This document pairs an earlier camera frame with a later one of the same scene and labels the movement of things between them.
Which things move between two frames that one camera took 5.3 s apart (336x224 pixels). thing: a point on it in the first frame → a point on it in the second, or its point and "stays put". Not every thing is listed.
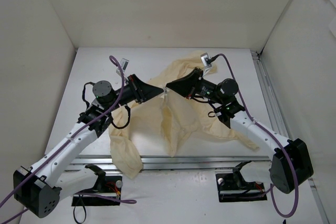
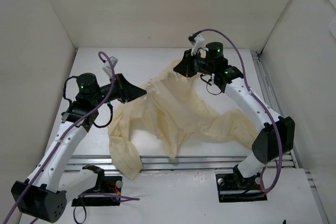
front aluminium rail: [179, 163] stays put
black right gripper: [196, 83] → [190, 63]
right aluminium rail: [262, 72] stays put
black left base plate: [111, 187] stays put
